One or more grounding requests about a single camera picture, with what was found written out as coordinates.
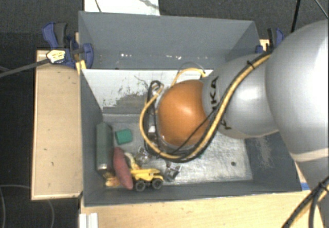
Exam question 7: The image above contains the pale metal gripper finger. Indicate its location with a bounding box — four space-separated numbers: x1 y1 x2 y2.
136 146 151 165
164 163 182 182

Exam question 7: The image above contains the red-brown toy sweet potato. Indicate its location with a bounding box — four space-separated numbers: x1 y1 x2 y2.
113 147 135 191

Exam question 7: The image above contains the small green block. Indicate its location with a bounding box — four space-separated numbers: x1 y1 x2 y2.
114 128 133 145

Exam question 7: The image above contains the dark green flat block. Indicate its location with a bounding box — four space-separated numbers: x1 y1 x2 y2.
96 122 114 172

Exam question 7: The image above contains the pale wood board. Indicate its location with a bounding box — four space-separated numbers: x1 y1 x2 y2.
30 49 84 201

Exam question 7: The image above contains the grey metal bin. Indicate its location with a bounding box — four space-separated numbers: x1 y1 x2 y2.
78 10 303 207

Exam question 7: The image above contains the yellow toy dump truck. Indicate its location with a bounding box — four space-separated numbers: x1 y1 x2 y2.
130 167 165 192

